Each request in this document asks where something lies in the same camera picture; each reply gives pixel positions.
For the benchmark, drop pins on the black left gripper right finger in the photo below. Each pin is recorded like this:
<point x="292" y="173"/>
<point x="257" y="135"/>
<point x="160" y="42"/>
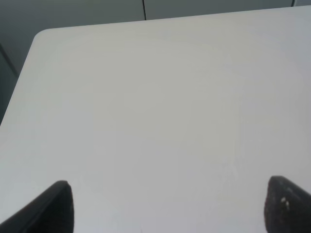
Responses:
<point x="287" y="207"/>

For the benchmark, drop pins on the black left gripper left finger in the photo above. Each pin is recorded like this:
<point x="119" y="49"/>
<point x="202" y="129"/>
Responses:
<point x="51" y="212"/>

